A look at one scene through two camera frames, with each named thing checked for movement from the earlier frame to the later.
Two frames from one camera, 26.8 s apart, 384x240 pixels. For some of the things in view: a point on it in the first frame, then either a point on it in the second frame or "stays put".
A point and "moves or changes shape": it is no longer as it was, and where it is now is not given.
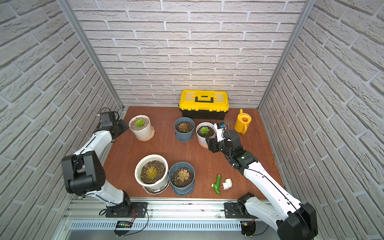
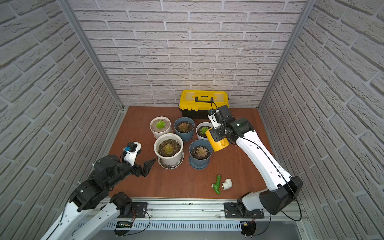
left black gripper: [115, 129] → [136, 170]
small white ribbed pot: [204, 130] stays put
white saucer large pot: [157, 190] → [170, 167]
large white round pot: [152, 170] → [169, 147]
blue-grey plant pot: [181, 176] → [200, 152]
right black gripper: [212, 144] → [217, 137]
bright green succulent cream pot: [140, 123] → [160, 124]
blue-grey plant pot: [184, 127] stays put
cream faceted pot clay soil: [141, 126] → [160, 125]
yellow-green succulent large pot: [151, 172] → [168, 149]
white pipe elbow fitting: [227, 184] stays put
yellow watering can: [243, 120] moves or changes shape
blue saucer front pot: [183, 191] → [199, 168]
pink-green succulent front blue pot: [183, 175] → [201, 152]
